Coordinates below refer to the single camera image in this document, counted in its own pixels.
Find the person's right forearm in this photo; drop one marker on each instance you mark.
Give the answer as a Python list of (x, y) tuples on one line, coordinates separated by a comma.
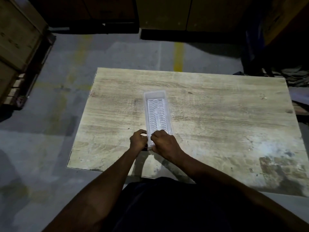
[(229, 183)]

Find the person's right hand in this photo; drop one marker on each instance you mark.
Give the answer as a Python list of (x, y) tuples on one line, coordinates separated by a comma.
[(166, 146)]

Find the brown wooden plank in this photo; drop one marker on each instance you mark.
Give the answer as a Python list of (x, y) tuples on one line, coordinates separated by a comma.
[(301, 109)]

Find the black pallet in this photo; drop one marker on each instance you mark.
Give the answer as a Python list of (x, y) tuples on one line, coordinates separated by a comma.
[(96, 27), (190, 36)]

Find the person's left forearm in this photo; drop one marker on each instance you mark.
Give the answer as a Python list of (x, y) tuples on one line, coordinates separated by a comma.
[(96, 190)]

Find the dark wooden pallet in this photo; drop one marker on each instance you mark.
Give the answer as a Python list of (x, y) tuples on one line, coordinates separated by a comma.
[(33, 70)]

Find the blue rack post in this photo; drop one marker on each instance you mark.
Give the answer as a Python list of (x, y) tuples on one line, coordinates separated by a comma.
[(254, 45)]

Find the person's dark clothing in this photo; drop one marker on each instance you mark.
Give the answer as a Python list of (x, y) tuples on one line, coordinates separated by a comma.
[(173, 210)]

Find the yellow printed cardboard box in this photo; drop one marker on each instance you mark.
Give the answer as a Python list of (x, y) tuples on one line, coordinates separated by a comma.
[(284, 19)]

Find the clear plastic lid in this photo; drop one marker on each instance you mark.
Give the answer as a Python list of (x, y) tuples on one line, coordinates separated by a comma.
[(155, 94)]

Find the white wavy plastic insert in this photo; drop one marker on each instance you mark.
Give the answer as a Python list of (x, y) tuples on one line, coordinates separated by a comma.
[(152, 113)]

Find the pile of cardboard scraps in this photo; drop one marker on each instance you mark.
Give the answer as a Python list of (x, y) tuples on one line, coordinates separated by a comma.
[(292, 76)]

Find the white sheet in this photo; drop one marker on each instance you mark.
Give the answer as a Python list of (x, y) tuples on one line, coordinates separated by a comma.
[(300, 95)]

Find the person's left hand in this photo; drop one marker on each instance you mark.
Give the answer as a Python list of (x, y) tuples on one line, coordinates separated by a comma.
[(138, 142)]

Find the light brown cardboard box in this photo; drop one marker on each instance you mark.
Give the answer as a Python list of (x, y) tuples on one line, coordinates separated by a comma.
[(19, 33), (7, 82)]

